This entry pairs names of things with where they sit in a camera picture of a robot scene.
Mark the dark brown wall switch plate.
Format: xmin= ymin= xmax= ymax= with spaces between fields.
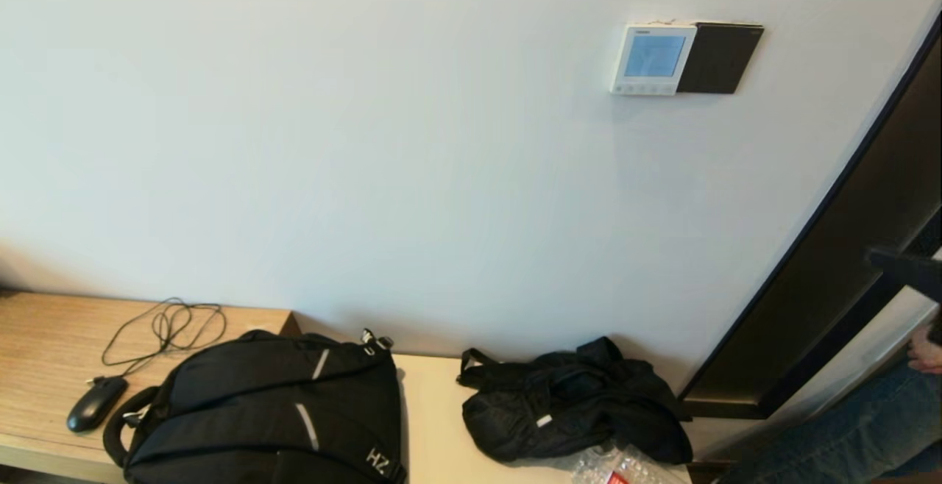
xmin=676 ymin=23 xmax=764 ymax=95

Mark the bare person hand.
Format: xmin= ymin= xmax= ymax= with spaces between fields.
xmin=907 ymin=324 xmax=942 ymax=374

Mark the large black backpack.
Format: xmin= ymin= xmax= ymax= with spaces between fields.
xmin=103 ymin=330 xmax=407 ymax=484

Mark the black computer mouse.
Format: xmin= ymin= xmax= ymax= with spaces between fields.
xmin=66 ymin=376 xmax=130 ymax=434

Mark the thin black mouse cable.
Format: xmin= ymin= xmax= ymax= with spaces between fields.
xmin=101 ymin=298 xmax=227 ymax=385

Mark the white wall thermostat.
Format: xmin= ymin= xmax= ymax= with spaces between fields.
xmin=610 ymin=25 xmax=698 ymax=96

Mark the clear plastic water bottle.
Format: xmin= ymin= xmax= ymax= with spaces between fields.
xmin=570 ymin=444 xmax=685 ymax=484

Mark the blue jeans person leg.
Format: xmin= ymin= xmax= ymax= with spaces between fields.
xmin=718 ymin=357 xmax=942 ymax=484

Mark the dark brown door frame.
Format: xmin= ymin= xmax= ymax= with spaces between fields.
xmin=677 ymin=10 xmax=942 ymax=420

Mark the crumpled black cloth bag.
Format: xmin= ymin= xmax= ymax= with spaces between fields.
xmin=456 ymin=336 xmax=694 ymax=466

